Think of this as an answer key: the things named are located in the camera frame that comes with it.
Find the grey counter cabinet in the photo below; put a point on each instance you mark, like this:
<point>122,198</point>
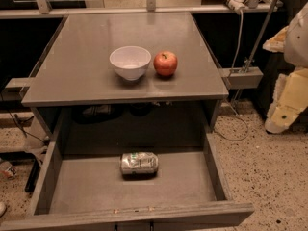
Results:
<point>77,69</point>

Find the thin metal rod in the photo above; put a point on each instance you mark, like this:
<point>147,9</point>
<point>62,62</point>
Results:
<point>247,62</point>

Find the white bowl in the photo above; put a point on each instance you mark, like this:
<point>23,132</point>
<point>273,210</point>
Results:
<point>130,62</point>

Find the grey metal bracket block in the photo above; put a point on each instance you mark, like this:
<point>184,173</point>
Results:
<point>238,80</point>

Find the red apple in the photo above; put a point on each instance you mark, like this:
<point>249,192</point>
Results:
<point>165,63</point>

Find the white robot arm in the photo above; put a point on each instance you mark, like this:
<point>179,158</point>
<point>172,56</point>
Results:
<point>296,42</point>

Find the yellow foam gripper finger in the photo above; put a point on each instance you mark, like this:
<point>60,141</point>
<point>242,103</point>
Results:
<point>290,99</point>
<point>276,43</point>

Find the crumpled packet on floor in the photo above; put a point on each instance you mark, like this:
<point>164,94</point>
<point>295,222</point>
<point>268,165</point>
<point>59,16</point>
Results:
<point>7,169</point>

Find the grey open top drawer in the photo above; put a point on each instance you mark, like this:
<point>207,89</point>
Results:
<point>81,187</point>

